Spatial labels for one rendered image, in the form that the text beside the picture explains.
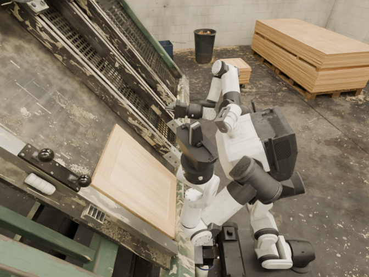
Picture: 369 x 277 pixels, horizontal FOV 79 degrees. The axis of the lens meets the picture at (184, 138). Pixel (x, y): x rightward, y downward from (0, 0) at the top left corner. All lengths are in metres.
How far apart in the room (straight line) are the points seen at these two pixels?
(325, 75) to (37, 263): 4.23
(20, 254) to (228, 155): 0.68
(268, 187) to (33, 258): 0.68
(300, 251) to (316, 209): 0.82
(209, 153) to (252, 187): 0.33
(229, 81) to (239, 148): 0.43
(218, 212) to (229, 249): 1.11
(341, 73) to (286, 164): 3.65
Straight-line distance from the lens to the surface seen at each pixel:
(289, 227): 2.40
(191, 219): 0.79
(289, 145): 0.94
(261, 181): 0.80
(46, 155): 0.65
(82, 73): 1.17
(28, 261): 0.69
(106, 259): 0.92
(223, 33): 6.65
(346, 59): 4.48
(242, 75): 4.31
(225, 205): 0.83
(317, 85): 4.36
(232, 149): 0.90
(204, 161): 0.49
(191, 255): 1.18
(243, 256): 1.95
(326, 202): 2.74
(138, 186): 1.05
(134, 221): 0.94
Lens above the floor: 1.91
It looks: 39 degrees down
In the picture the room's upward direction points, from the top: straight up
